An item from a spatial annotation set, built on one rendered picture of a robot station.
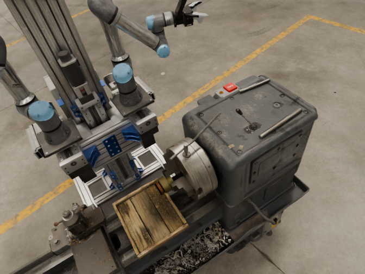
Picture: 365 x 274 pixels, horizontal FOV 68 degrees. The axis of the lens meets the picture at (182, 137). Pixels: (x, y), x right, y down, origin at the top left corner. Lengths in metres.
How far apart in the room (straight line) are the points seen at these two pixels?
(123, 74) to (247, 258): 1.67
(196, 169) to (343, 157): 2.00
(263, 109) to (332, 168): 1.56
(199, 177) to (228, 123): 0.32
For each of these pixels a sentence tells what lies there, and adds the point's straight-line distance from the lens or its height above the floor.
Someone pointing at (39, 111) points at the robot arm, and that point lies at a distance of 1.62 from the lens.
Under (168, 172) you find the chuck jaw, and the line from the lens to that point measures 1.39.
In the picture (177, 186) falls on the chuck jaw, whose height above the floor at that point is 1.11.
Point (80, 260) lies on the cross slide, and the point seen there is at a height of 0.97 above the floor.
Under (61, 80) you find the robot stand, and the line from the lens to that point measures 1.74.
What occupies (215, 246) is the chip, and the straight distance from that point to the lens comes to 1.80.
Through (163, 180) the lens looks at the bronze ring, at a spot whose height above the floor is 1.12.
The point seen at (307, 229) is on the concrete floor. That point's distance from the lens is 2.55.
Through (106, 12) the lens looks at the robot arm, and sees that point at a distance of 1.49.
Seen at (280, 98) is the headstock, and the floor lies 1.26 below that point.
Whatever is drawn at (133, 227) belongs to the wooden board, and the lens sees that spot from 1.57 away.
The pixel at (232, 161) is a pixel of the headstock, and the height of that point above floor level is 1.25.
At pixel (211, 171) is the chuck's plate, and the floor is 1.17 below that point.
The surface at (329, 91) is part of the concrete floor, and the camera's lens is 3.71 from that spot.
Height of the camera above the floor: 2.27
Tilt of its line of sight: 48 degrees down
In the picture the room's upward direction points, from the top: 11 degrees counter-clockwise
